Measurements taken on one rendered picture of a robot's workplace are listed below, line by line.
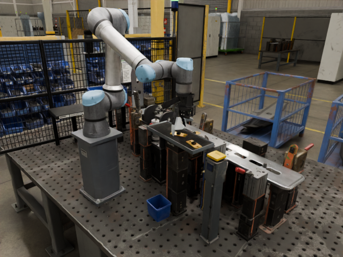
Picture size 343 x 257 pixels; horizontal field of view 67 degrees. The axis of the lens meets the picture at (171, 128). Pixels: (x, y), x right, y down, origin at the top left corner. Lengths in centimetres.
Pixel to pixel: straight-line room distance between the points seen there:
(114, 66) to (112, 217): 81
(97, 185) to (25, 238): 120
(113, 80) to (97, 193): 65
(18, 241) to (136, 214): 135
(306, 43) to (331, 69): 452
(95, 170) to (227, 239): 78
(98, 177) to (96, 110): 38
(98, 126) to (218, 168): 68
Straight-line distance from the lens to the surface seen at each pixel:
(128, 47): 120
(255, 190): 125
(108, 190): 161
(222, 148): 137
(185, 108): 121
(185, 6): 494
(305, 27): 1372
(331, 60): 935
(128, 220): 150
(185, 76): 118
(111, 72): 147
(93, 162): 149
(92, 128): 145
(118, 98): 150
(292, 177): 140
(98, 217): 153
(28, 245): 257
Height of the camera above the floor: 168
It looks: 22 degrees down
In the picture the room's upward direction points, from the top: 1 degrees clockwise
